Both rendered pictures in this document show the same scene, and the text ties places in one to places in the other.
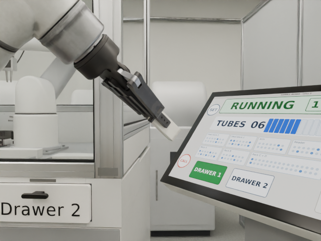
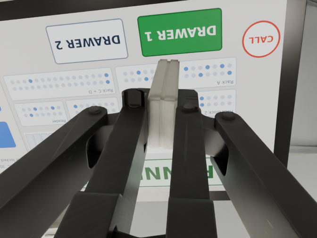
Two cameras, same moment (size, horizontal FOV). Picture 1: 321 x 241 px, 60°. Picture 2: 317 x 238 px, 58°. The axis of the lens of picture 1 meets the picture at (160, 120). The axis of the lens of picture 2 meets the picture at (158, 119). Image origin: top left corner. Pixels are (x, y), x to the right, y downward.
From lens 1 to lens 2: 48 cm
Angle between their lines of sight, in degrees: 61
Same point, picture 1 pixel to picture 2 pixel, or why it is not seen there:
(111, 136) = not seen: outside the picture
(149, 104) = (44, 153)
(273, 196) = (37, 33)
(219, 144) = not seen: hidden behind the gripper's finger
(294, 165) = (42, 87)
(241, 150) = not seen: hidden behind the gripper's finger
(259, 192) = (58, 30)
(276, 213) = (15, 8)
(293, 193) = (16, 46)
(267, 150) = (93, 100)
